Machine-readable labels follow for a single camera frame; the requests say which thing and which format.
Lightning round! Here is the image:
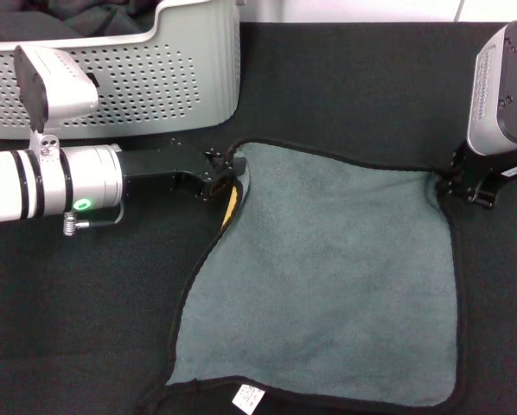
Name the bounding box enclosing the black tablecloth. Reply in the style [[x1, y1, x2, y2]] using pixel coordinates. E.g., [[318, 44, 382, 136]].
[[0, 21, 517, 415]]

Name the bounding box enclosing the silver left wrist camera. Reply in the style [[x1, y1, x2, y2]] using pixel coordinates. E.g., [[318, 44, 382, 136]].
[[13, 44, 100, 162]]

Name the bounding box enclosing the white towel care label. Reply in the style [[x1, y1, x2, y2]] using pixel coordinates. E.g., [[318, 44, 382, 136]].
[[232, 383, 267, 411]]

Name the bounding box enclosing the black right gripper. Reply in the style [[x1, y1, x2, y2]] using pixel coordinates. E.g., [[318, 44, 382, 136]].
[[446, 140, 517, 212]]

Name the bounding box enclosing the dark cloth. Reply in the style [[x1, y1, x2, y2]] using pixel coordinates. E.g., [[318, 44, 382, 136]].
[[0, 0, 161, 44]]

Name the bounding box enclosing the grey perforated storage box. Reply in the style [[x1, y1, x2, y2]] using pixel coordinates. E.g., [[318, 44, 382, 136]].
[[0, 0, 243, 141]]

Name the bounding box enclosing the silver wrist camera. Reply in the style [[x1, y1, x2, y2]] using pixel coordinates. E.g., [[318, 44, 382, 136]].
[[13, 44, 100, 162], [466, 20, 517, 157]]

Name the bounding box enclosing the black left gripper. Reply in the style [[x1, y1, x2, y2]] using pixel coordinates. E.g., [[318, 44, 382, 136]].
[[118, 137, 247, 202]]

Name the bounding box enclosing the yellow and grey towel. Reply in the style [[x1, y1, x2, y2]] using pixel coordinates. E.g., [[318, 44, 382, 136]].
[[165, 137, 469, 410]]

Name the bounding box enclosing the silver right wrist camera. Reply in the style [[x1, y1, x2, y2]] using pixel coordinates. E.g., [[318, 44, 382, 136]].
[[466, 20, 517, 157]]

